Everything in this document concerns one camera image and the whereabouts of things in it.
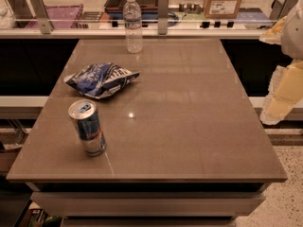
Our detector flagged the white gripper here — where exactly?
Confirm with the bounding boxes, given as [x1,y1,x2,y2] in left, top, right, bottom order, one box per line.
[259,0,303,125]

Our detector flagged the red bull can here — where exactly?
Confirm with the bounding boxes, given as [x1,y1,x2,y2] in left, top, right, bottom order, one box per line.
[68,99,106,156]

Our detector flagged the clear plastic water bottle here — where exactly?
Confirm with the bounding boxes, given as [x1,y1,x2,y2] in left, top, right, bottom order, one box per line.
[123,0,143,54]

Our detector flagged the cardboard box with label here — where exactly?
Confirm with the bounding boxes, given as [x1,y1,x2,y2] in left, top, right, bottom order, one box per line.
[203,0,242,19]

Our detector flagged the dark stacked trays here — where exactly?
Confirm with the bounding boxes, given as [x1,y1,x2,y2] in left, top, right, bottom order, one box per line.
[103,0,166,21]

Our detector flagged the blue chip bag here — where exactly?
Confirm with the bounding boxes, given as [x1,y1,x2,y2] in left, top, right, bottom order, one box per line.
[63,62,140,99]

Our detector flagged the purple plastic tray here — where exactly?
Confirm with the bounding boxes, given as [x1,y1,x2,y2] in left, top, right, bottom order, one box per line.
[25,3,84,29]

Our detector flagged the right metal rail bracket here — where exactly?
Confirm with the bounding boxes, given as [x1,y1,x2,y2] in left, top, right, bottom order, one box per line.
[270,0,298,20]

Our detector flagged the metal rail bracket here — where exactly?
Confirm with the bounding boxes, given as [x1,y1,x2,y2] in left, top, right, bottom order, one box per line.
[27,0,53,34]
[158,0,169,35]
[270,0,298,20]

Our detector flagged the middle metal rail bracket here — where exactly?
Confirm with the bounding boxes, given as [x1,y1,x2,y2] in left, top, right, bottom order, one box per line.
[158,0,169,35]

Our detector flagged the left metal rail bracket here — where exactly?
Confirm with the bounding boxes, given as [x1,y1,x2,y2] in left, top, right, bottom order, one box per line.
[27,0,53,34]

